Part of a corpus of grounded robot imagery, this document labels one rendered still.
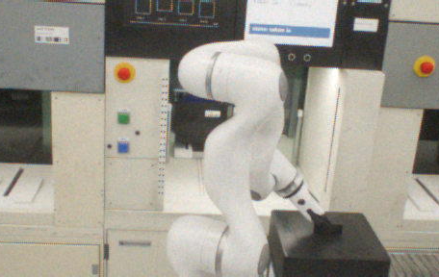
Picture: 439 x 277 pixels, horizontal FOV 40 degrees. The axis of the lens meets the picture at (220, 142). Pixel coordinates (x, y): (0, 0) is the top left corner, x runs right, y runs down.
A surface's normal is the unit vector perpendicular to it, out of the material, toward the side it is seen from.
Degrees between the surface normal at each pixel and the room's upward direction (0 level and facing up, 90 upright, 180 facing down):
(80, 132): 90
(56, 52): 90
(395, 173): 90
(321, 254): 0
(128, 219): 90
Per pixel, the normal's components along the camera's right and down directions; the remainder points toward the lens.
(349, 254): 0.07, -0.94
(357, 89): 0.07, 0.34
